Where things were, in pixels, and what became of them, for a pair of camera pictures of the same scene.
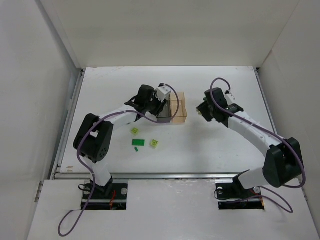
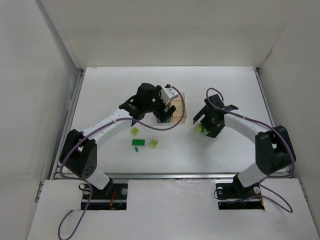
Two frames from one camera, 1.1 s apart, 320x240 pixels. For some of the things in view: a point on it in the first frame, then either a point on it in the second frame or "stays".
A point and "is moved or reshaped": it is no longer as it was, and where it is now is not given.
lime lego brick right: x=154 y=143 stays
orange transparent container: x=178 y=107 stays
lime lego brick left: x=135 y=130 stays
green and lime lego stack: x=204 y=99 is moved or reshaped
